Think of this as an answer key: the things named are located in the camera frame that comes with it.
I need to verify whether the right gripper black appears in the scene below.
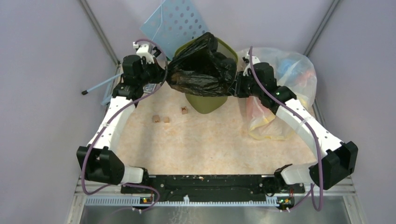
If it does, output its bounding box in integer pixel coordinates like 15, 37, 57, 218
228, 70, 263, 98

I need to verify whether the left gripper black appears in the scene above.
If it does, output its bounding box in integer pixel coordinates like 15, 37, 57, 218
137, 57, 167, 86

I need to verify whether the yellow translucent trash bag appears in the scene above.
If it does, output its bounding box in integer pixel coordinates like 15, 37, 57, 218
246, 96, 294, 140

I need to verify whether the green mesh trash bin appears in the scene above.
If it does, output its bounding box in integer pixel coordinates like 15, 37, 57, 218
176, 38, 238, 114

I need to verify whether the black trash bag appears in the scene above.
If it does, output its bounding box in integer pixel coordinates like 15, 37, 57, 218
166, 32, 237, 97

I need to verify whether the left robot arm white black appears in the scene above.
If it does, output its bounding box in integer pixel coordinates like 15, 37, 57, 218
77, 55, 165, 193

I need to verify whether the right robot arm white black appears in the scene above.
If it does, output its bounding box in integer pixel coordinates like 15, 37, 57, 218
231, 62, 358, 192

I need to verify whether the clear trash bag with waste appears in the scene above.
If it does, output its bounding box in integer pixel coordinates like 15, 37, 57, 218
229, 47, 317, 108

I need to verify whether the deck of playing cards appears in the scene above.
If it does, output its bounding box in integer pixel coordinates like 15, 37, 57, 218
143, 84, 157, 94

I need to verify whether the small wooden cube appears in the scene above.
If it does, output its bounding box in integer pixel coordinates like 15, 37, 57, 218
163, 116, 170, 123
152, 115, 161, 123

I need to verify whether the light blue tripod stand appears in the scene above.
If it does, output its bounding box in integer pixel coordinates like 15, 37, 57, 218
81, 46, 163, 107

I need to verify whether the light blue perforated board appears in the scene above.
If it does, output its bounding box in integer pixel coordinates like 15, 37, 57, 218
140, 0, 209, 59

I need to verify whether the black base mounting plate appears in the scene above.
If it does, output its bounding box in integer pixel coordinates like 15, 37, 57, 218
120, 175, 305, 202

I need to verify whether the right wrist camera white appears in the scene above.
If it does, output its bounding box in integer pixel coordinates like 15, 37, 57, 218
242, 53, 253, 77

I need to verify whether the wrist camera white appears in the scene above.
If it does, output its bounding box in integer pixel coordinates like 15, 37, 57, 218
242, 53, 253, 77
133, 42, 155, 64

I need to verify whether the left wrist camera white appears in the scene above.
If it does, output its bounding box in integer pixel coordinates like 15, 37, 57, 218
133, 42, 155, 64

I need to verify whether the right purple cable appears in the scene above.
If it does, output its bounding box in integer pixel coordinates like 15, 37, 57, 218
248, 46, 325, 213

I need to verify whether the purple cable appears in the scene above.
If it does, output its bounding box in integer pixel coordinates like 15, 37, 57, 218
248, 46, 325, 213
80, 38, 169, 213

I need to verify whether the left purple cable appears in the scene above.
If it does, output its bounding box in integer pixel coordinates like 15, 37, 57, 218
80, 38, 169, 213

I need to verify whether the grey slotted cable duct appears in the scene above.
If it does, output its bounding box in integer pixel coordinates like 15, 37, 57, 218
85, 196, 279, 207

